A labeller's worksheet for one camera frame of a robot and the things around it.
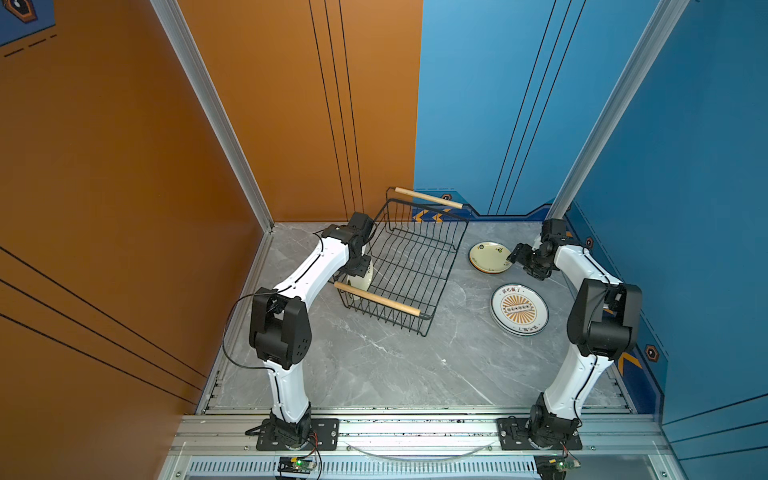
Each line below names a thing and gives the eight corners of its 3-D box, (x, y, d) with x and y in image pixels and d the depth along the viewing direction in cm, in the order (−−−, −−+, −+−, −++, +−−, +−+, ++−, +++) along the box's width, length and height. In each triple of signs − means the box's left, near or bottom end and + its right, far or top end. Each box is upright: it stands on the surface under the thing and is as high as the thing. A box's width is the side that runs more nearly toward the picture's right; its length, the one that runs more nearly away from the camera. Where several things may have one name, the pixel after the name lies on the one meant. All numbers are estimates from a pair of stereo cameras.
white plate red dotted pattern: (495, 337, 92) (499, 332, 89) (484, 290, 103) (487, 283, 100) (553, 337, 92) (558, 332, 89) (536, 289, 103) (540, 283, 100)
